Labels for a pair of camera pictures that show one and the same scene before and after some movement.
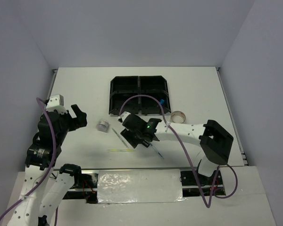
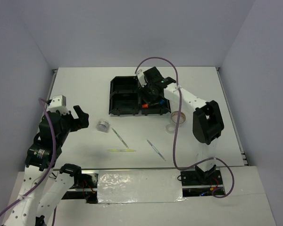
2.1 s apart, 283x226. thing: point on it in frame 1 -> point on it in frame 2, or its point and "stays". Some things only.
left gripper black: x=79 y=121 stays
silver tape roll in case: x=103 y=125 stays
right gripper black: x=127 y=133 -> x=143 y=92
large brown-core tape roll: x=178 y=117 stays
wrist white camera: x=124 y=115 -> x=141 y=76
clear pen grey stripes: x=122 y=140 stays
